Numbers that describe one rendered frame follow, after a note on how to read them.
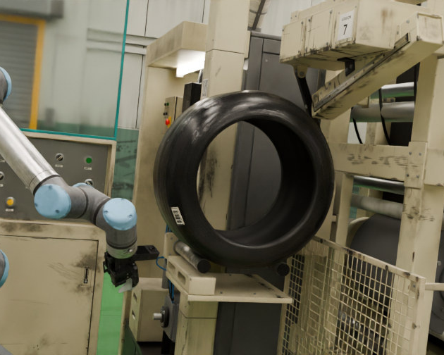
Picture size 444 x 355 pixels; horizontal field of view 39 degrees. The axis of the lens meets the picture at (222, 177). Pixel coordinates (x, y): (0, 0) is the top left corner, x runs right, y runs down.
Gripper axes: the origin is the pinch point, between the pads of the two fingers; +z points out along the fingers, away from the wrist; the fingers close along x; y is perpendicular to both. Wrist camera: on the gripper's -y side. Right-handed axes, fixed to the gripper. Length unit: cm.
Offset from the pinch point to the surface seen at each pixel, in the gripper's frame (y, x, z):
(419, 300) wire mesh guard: -51, 67, -28
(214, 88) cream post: -65, -44, -27
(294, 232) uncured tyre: -52, 19, -11
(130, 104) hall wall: -398, -681, 504
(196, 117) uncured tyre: -36, -16, -42
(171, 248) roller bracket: -28.2, -17.8, 17.1
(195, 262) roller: -21.6, 5.4, -2.7
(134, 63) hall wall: -430, -715, 447
